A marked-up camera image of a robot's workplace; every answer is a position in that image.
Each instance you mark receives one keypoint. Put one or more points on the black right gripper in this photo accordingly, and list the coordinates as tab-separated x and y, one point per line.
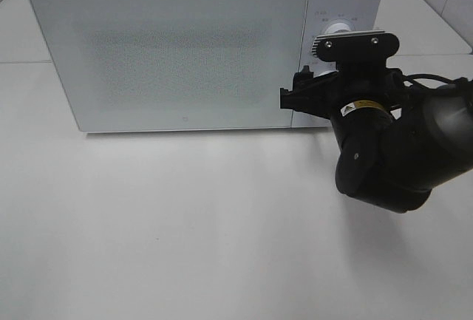
320	96

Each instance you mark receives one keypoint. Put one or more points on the white microwave door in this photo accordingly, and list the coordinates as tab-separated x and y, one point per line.
163	65

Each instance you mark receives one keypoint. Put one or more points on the white timer knob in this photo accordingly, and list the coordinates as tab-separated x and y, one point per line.
327	72

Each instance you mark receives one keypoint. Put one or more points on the upper white power knob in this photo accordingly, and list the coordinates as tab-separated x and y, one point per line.
339	26

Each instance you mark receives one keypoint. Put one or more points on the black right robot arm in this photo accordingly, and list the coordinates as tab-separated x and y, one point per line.
398	139

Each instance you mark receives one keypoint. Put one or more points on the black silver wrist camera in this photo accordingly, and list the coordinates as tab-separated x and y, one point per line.
355	47

